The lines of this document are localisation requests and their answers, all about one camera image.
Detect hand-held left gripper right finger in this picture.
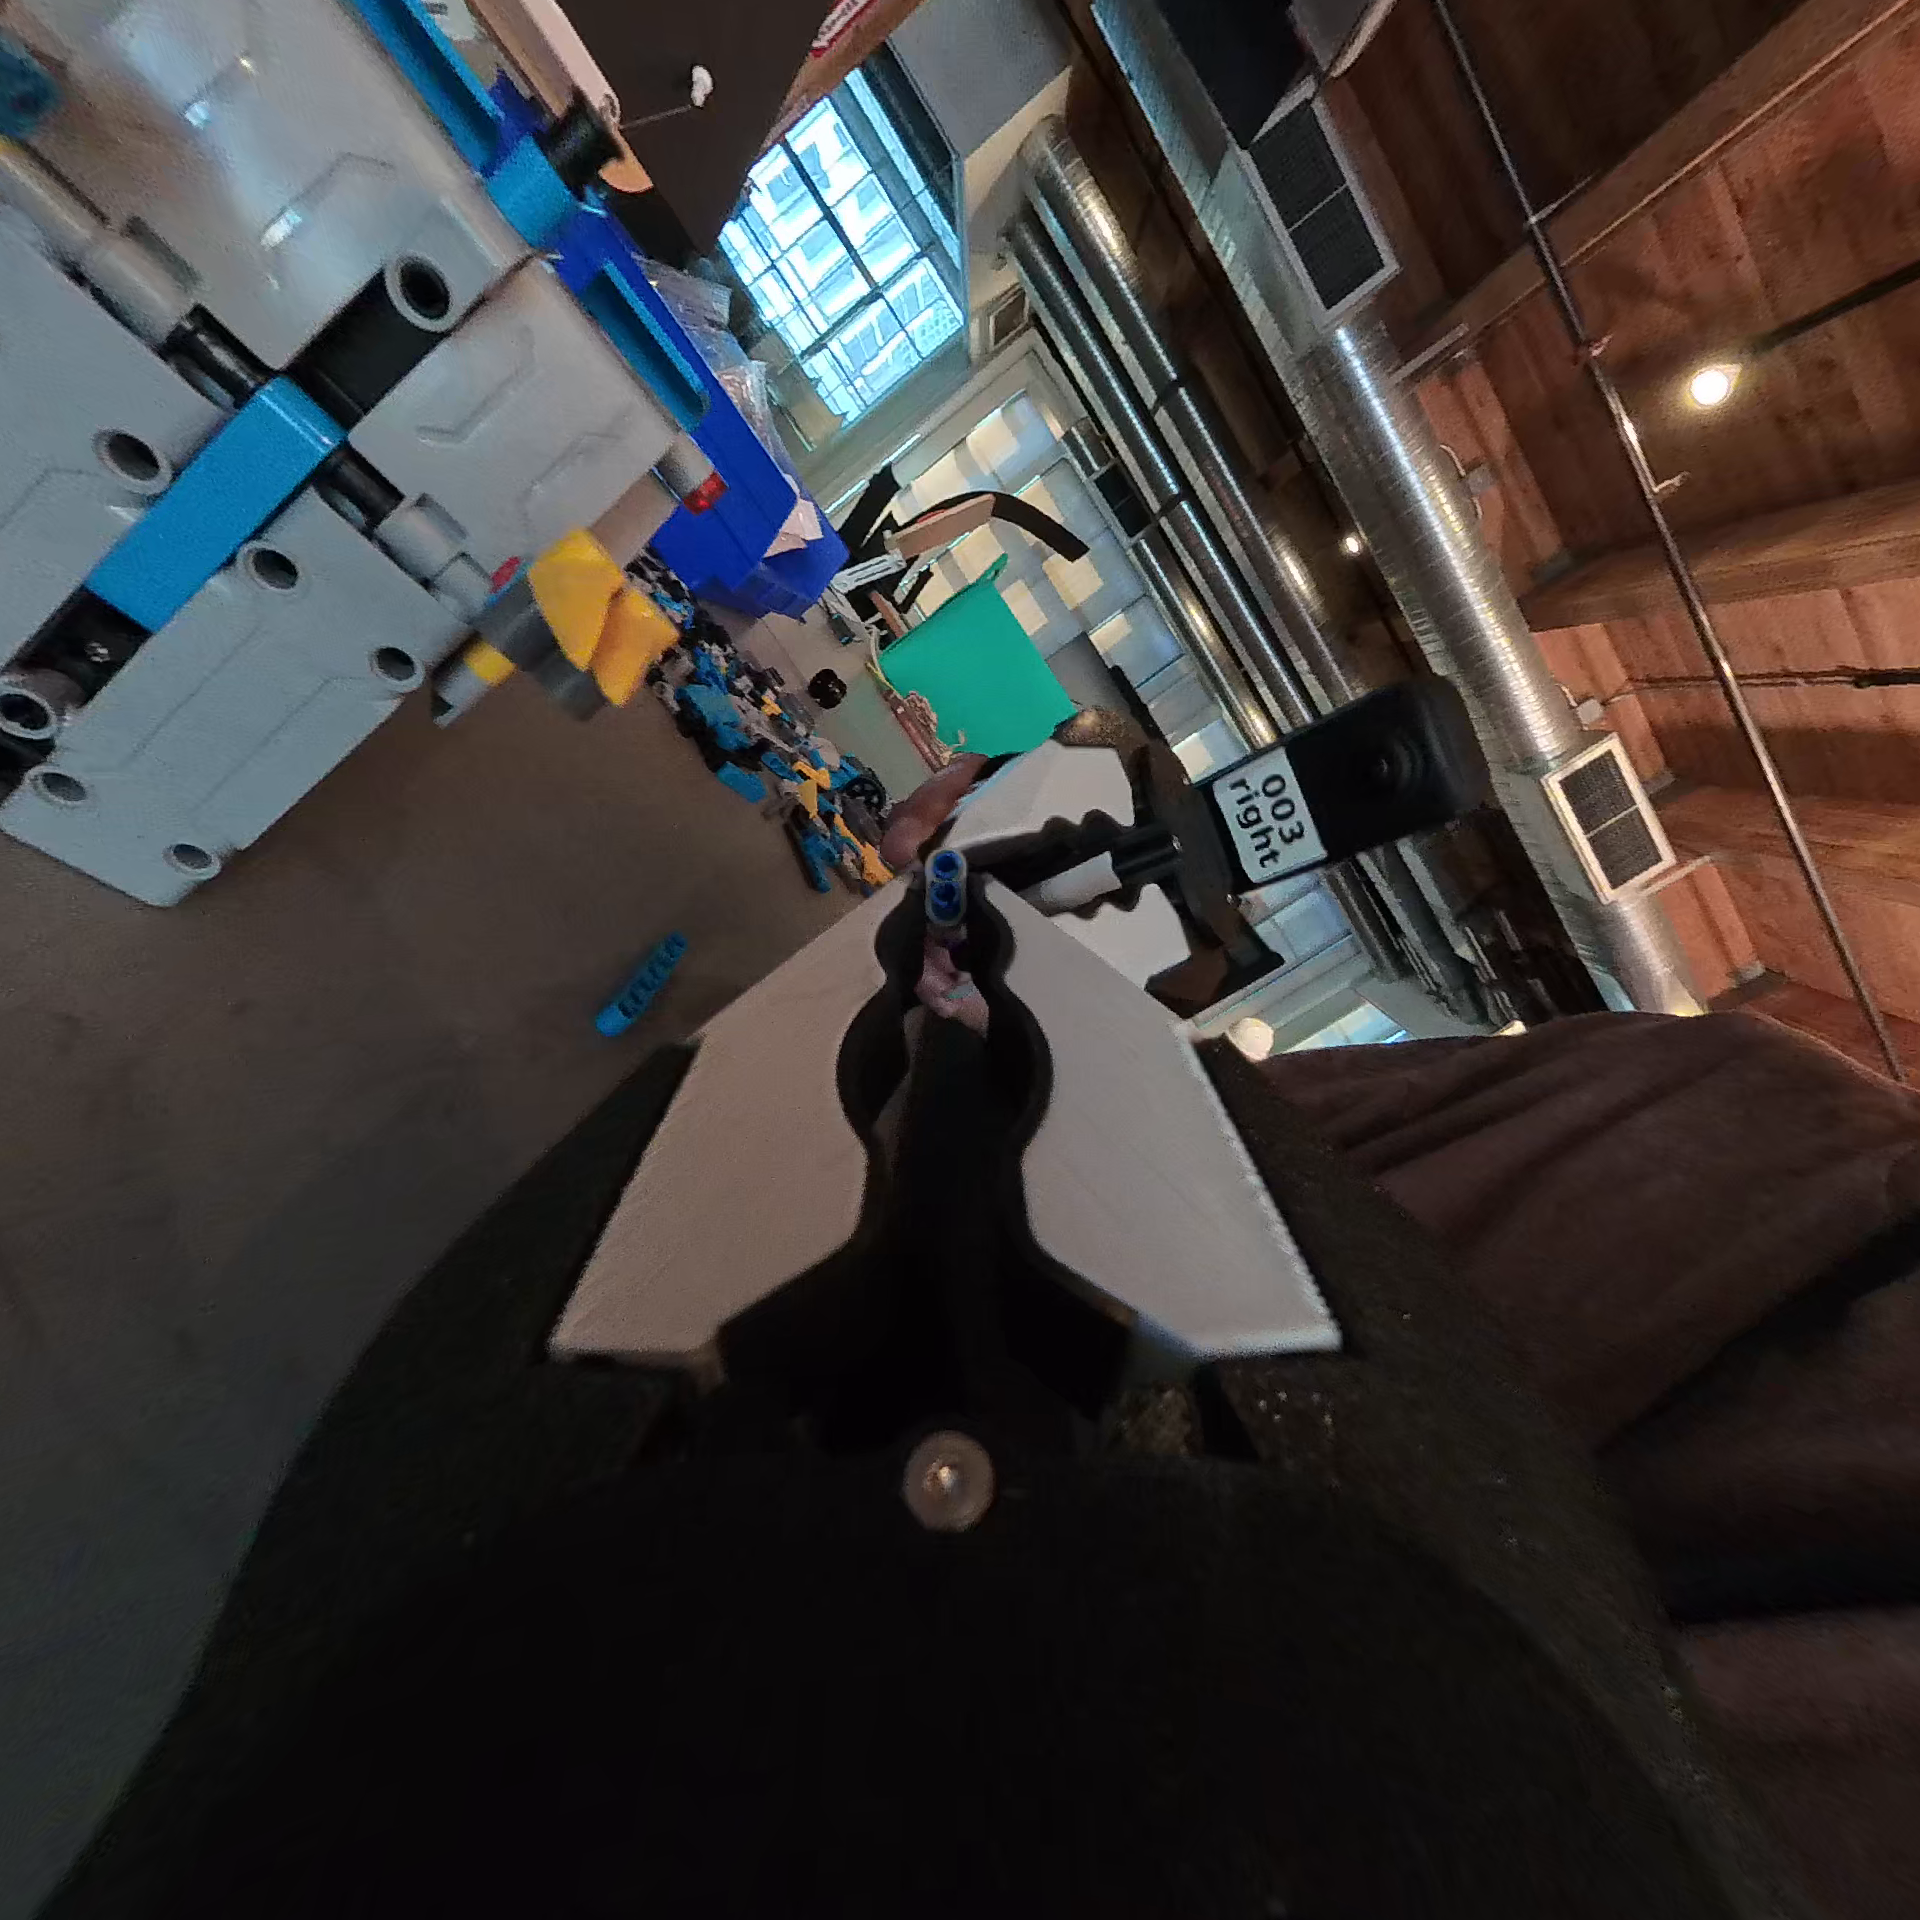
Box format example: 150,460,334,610
968,876,1345,1375

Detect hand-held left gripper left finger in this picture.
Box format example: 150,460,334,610
551,874,933,1365

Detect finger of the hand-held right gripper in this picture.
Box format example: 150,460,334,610
957,743,1145,864
980,831,1191,923

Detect blue brick beam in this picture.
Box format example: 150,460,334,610
594,933,693,1041

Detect pile of toy brick parts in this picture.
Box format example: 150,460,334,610
637,556,902,896

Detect toy brick robot model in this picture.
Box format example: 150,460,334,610
0,0,725,910

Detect person's right hand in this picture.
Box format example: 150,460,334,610
885,752,1001,874

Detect teal storage bin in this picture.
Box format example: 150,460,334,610
876,575,1081,757

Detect white vent grille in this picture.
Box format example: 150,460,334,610
1542,735,1676,901
1243,90,1405,320

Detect wooden chair with black arc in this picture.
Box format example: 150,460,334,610
838,458,1092,603

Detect black ceiling pipe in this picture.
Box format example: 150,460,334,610
1432,0,1910,1084

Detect blue storage bin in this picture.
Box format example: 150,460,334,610
645,255,851,619

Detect person's brown shirt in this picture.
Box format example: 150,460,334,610
1261,1013,1920,1920

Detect clear plastic bags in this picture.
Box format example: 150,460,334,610
662,255,830,557

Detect large grid window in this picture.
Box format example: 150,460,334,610
717,97,965,424

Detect black screen panel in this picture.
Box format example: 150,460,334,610
591,0,845,274

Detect silver air duct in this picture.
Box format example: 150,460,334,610
1022,121,1699,1009

